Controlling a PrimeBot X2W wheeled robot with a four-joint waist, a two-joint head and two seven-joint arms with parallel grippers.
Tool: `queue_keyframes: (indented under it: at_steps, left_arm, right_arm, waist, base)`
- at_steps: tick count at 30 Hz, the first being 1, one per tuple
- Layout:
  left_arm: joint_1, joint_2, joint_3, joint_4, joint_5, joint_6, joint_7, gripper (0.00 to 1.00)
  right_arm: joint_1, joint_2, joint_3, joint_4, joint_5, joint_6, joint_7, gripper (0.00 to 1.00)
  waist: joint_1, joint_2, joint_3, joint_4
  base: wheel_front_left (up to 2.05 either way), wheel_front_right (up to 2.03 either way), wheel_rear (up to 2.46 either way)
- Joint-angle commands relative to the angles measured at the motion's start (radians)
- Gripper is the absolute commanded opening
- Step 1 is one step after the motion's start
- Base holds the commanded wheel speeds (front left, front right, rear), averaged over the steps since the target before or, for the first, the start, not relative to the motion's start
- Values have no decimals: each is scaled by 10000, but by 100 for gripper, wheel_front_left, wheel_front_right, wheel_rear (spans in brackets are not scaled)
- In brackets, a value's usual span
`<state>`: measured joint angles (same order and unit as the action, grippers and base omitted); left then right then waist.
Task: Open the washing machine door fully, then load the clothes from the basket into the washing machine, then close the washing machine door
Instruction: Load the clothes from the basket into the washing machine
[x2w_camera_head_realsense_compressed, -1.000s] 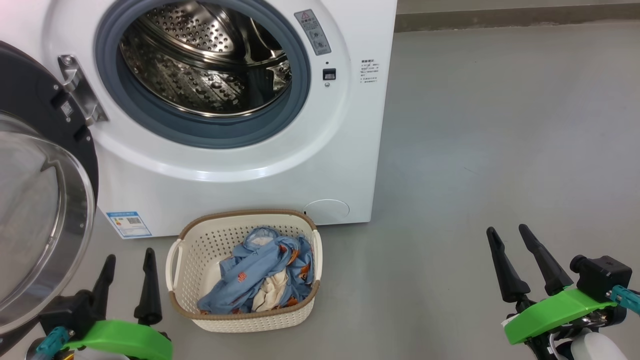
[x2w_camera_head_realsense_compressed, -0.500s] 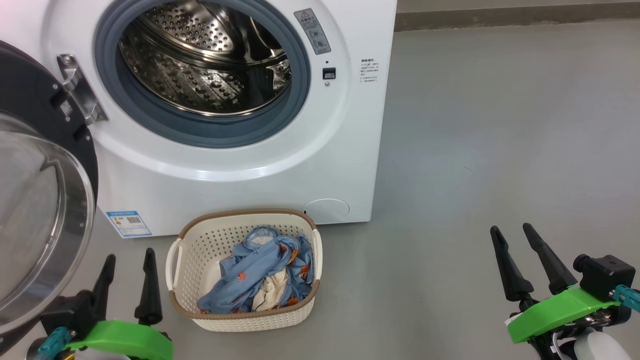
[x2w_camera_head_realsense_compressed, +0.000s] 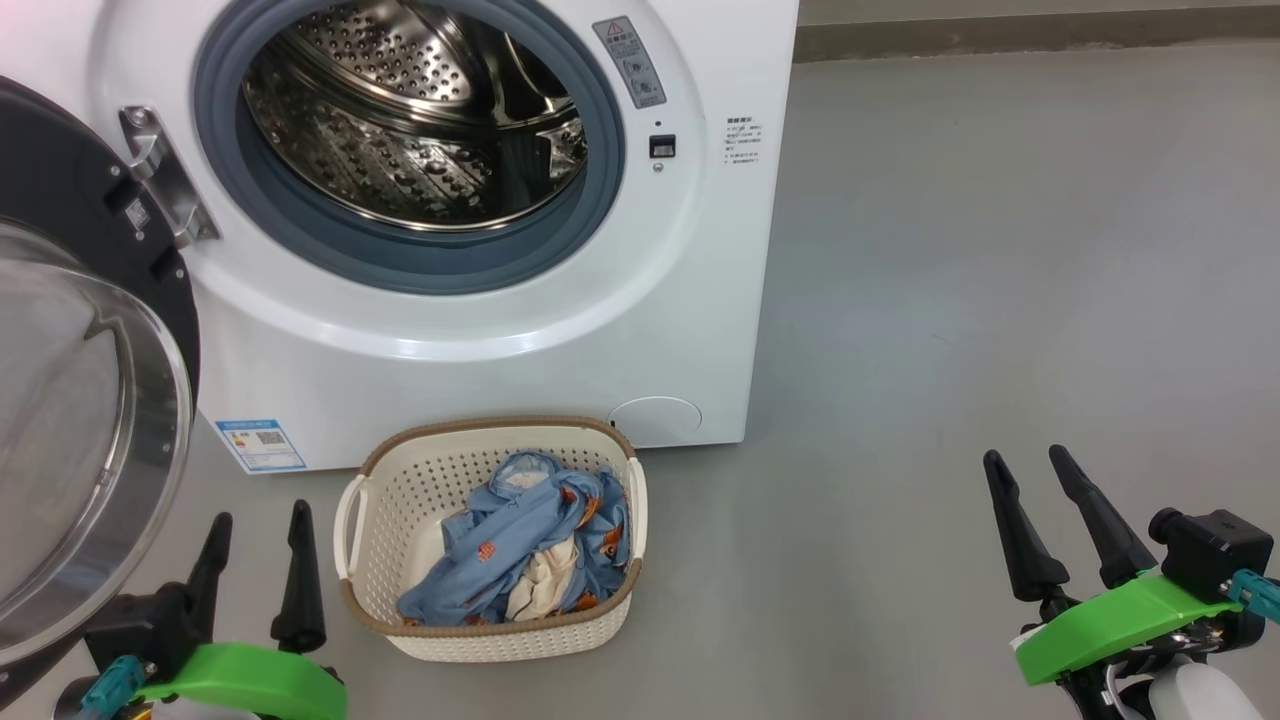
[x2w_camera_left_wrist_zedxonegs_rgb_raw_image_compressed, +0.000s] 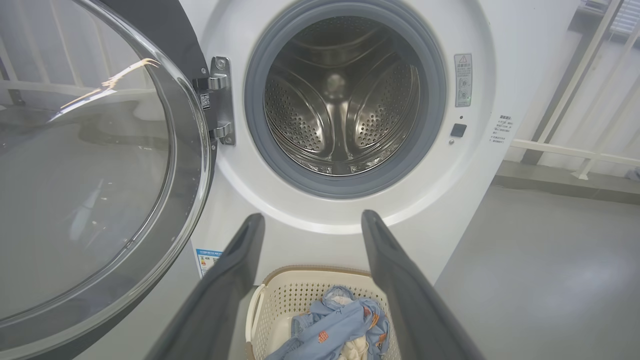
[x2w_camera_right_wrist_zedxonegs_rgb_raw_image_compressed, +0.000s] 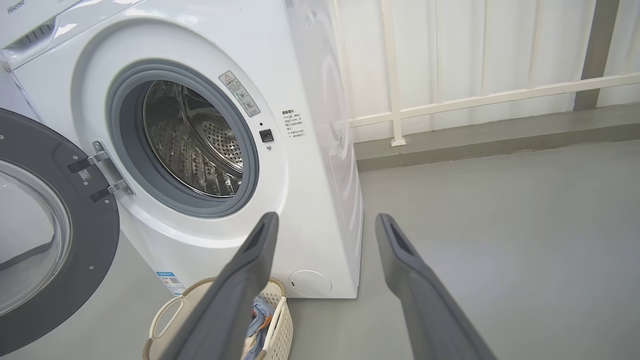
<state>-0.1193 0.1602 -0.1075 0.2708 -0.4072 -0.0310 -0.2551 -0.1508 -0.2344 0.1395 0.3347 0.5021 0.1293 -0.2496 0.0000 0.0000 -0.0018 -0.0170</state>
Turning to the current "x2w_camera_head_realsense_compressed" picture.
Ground teal cable connector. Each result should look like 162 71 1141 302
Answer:
80 655 156 719
1228 570 1280 623

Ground cream perforated laundry basket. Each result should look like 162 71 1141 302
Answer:
333 416 649 663

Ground white front-load washing machine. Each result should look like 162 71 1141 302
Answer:
0 0 801 476

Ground grey warning label sticker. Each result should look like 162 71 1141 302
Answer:
592 15 668 109

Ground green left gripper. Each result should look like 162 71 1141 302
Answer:
135 500 349 720

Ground cream garment with black lettering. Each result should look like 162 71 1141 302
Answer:
505 545 581 623

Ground small printed text sticker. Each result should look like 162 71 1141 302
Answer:
724 115 765 166

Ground metal door hinge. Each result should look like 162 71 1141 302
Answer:
118 105 221 249

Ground stainless steel washing machine drum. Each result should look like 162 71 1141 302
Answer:
243 0 589 233

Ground grey rubber door gasket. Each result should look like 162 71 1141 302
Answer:
192 0 627 296

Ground round white filter cover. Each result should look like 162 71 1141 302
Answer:
608 396 703 448

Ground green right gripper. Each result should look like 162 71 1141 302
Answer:
983 445 1266 720

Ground black round glass washer door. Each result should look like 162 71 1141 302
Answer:
0 75 201 706

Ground blue bear print garment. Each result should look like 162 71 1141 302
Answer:
397 450 633 627

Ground blue energy label sticker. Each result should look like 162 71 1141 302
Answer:
214 419 308 474

